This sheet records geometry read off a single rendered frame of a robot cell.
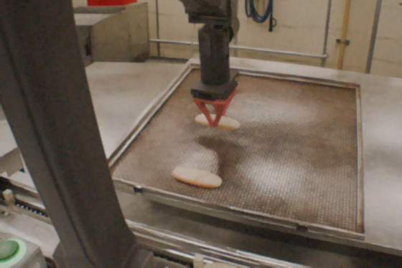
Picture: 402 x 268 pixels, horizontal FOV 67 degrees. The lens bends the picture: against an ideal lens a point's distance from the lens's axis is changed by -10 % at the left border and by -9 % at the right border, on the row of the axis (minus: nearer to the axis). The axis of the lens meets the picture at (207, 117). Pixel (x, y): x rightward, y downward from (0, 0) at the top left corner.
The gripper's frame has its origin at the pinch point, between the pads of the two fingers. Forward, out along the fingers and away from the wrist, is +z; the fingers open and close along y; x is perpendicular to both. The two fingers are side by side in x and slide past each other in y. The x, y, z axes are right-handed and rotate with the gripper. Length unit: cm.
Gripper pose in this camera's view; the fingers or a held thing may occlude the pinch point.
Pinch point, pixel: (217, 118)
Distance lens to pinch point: 70.4
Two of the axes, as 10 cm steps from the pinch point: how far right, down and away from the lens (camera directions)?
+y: 4.0, -5.2, 7.6
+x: -9.2, -1.8, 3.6
